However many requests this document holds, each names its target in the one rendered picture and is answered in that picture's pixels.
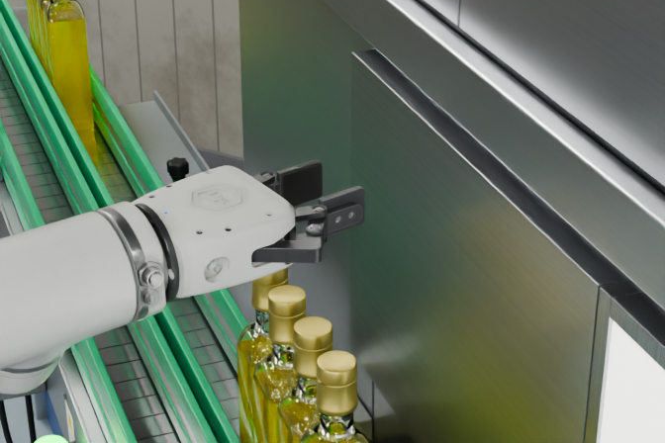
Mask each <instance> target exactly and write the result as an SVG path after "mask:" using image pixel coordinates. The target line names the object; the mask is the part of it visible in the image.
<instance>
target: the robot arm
mask: <svg viewBox="0 0 665 443"><path fill-rule="evenodd" d="M322 194H323V165H322V163H321V162H320V161H318V160H312V161H309V162H305V163H302V164H299V165H296V166H293V167H290V168H286V169H283V170H280V171H277V172H276V176H275V174H274V173H273V172H270V171H265V172H261V173H259V174H257V175H256V176H254V177H253V176H249V175H248V174H246V173H245V172H243V171H241V170H240V169H238V168H235V167H233V166H228V165H225V166H221V167H217V168H214V169H211V170H207V171H205V172H202V173H199V174H196V175H193V176H190V177H188V178H185V179H182V180H180V181H177V182H174V183H172V184H169V185H167V186H164V187H162V188H159V189H157V190H155V191H153V192H150V193H148V194H146V195H144V196H142V197H140V198H138V199H136V200H135V201H133V202H131V203H129V202H121V203H117V204H114V205H111V206H108V207H104V208H101V209H98V210H95V211H91V212H88V213H84V214H81V215H78V216H75V217H71V218H68V219H65V220H62V221H56V222H53V223H50V224H46V225H43V226H40V227H36V228H33V229H30V230H27V231H23V232H20V233H17V234H14V235H10V236H7V237H4V238H1V239H0V394H11V395H15V394H21V393H26V392H28V391H30V390H33V389H35V388H37V387H38V386H39V385H41V384H42V383H43V382H44V381H45V380H46V379H47V378H48V377H49V376H50V374H51V373H52V372H53V371H54V369H55V367H56V366H57V364H58V362H59V361H60V359H61V357H62V355H63V353H64V351H65V350H66V349H68V348H69V347H70V346H72V345H74V344H75V343H77V342H80V341H82V340H84V339H87V338H89V337H92V336H95V335H98V334H101V333H103V332H106V331H109V330H112V329H114V328H117V327H120V326H123V325H125V324H128V323H131V322H134V321H140V320H143V319H145V318H146V317H148V316H151V315H154V314H157V313H159V312H161V311H162V310H163V309H164V308H165V306H166V304H168V303H170V302H172V301H173V300H174V299H175V298H176V297H177V298H184V297H190V296H196V295H200V294H205V293H210V292H214V291H218V290H221V289H225V288H229V287H233V286H237V285H240V284H243V283H247V282H250V281H253V280H256V279H259V278H262V277H265V276H268V275H271V274H274V273H276V272H278V271H281V270H283V269H285V268H287V267H289V266H290V265H292V264H293V263H319V262H321V260H322V248H323V246H324V243H325V242H327V240H328V236H331V235H334V234H337V233H340V232H343V231H346V230H348V229H351V228H354V227H357V226H360V225H362V224H363V223H364V221H365V190H364V189H363V188H362V187H360V186H356V187H352V188H349V189H346V190H343V191H340V192H337V193H334V194H331V195H328V196H325V197H322V198H321V196H322ZM317 198H319V204H318V205H314V206H309V207H303V208H297V209H294V206H297V205H300V204H303V203H306V202H309V201H312V200H315V199H317ZM303 221H309V222H308V224H307V227H306V232H305V233H299V234H296V222H303ZM283 236H284V238H282V237H283ZM280 238H281V239H280Z"/></svg>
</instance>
